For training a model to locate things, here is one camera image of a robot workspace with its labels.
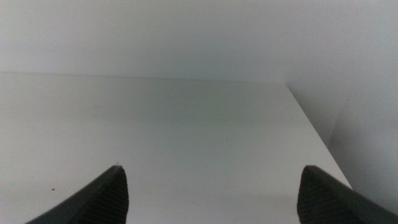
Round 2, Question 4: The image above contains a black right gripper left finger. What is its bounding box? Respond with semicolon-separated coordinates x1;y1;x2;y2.
25;165;130;224

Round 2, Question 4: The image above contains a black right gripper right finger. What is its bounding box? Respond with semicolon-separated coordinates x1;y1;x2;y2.
297;165;398;224

